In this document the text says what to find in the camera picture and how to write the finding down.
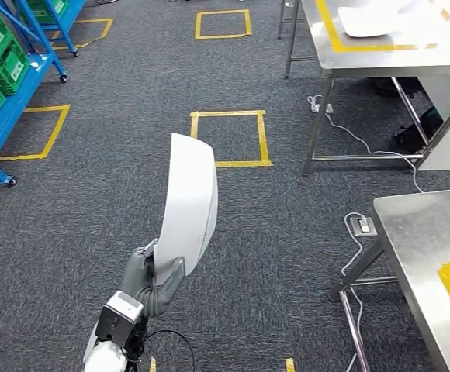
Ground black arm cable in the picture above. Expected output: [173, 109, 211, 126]
[143, 328, 197, 372]

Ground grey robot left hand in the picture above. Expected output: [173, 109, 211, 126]
[120, 238, 186, 305]

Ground blue metal shelf rack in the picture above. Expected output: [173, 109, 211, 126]
[0, 0, 70, 187]
[11, 0, 88, 57]

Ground yellow tape table outline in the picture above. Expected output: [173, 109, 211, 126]
[315, 0, 450, 54]

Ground white cable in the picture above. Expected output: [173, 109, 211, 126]
[340, 211, 366, 372]
[307, 95, 424, 195]

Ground black bag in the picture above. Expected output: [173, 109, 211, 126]
[370, 77, 424, 99]
[392, 106, 444, 153]

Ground white curved plastic part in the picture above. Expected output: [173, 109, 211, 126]
[337, 0, 417, 39]
[153, 132, 219, 287]

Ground metal floor socket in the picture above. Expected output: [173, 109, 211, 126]
[349, 215, 378, 238]

